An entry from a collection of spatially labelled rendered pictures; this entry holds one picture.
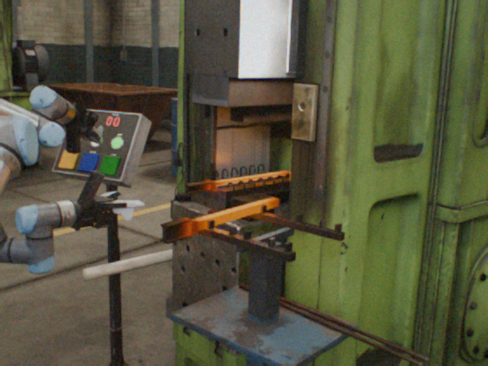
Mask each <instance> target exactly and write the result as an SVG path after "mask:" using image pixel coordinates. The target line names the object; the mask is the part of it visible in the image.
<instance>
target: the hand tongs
mask: <svg viewBox="0 0 488 366"><path fill-rule="evenodd" d="M239 288H240V289H242V290H245V291H247V292H248V289H249V281H248V282H245V283H242V284H240V285H239ZM285 302H286V303H285ZM287 303H288V304H292V305H294V306H296V307H298V308H301V309H304V310H306V311H308V312H310V313H312V314H314V315H318V316H320V317H322V318H324V319H326V320H329V321H331V322H334V323H336V324H338V325H340V326H343V327H344V328H346V329H350V330H352V331H355V332H356V333H358V334H361V335H363V336H366V337H368V338H370V339H372V340H375V341H377V342H380V343H382V344H384V345H387V346H389V347H391V348H393V349H396V350H398V351H401V352H403V353H404V354H407V355H409V356H412V357H415V358H416V359H418V360H421V361H423V362H425V363H428V362H429V361H430V358H428V357H426V356H422V355H420V354H418V353H416V352H414V351H411V350H408V349H405V348H403V347H401V346H398V345H396V344H394V343H392V342H389V341H386V340H384V339H382V338H380V337H378V336H375V335H372V334H370V333H368V332H366V331H363V330H361V329H358V328H356V327H354V326H351V325H349V324H347V323H345V322H342V321H339V320H337V319H335V318H333V317H331V316H328V315H325V314H323V313H321V312H319V311H316V310H314V309H312V308H309V307H307V306H304V305H302V304H300V303H298V302H294V301H291V300H289V299H286V298H283V297H280V305H281V306H283V307H284V308H287V309H289V310H293V311H295V312H296V313H298V314H300V315H304V316H306V317H307V318H310V319H312V320H314V321H316V322H319V323H321V324H323V325H326V326H328V327H330V328H332V329H335V330H337V331H339V332H342V333H344V334H345V335H347V336H351V337H353V338H355V339H357V340H359V341H361V342H365V343H367V344H368V345H370V346H373V347H375V348H377V349H380V350H382V351H384V352H386V353H389V354H391V355H393V356H396V357H398V358H400V359H402V360H404V361H406V362H408V363H412V364H414V365H416V366H423V364H422V363H421V362H419V361H417V360H415V359H412V358H410V357H408V356H405V355H403V354H400V353H398V352H396V351H395V350H392V349H389V348H386V347H384V346H383V345H381V344H378V343H376V342H372V341H371V340H369V339H367V338H364V337H362V336H360V335H357V334H355V333H353V332H350V331H348V330H346V329H343V328H341V327H339V326H336V325H335V324H333V323H330V322H327V321H325V320H323V319H321V318H319V317H316V316H314V315H311V314H309V313H307V312H305V311H302V310H300V309H298V308H295V307H293V306H291V305H288V304H287Z"/></svg>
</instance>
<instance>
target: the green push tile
mask: <svg viewBox="0 0 488 366"><path fill-rule="evenodd" d="M120 160H121V158H120V157H112V156H104V159H103V162H102V165H101V167H100V170H99V171H100V172H101V173H103V174H104V175H111V176H116V173H117V170H118V167H119V162H120Z"/></svg>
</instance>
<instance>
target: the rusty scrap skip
mask: <svg viewBox="0 0 488 366"><path fill-rule="evenodd" d="M44 86H47V87H48V88H50V89H52V90H53V91H55V92H56V93H57V94H58V95H60V96H61V97H62V98H64V99H65V100H67V101H68V102H69V101H70V102H78V103H79V104H80V105H82V106H83V107H84V108H85V109H91V110H100V111H110V112H129V113H140V114H143V115H144V116H145V117H146V118H147V119H149V120H150V121H151V125H150V128H149V132H148V134H147V137H146V143H145V145H148V140H149V139H151V137H152V135H153V134H154V132H155V130H156V129H157V127H158V125H159V123H160V121H162V119H163V118H164V117H165V115H166V112H167V111H168V109H169V107H170V106H171V104H172V98H175V97H176V95H177V93H178V90H174V89H164V88H154V87H144V86H135V85H123V86H121V85H116V84H107V83H89V84H56V85H44Z"/></svg>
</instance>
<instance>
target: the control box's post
mask: <svg viewBox="0 0 488 366"><path fill-rule="evenodd" d="M116 191H118V186H114V185H108V184H106V192H107V193H109V192H116ZM112 213H113V214H114V221H113V227H108V228H107V236H108V263H112V262H115V261H119V224H118V214H117V213H114V212H113V211H112ZM109 314H110V328H111V329H118V328H120V320H119V273H116V274H110V275H109ZM110 352H111V362H112V364H113V366H117V363H120V366H121V355H120V330H117V331H114V332H111V331H110Z"/></svg>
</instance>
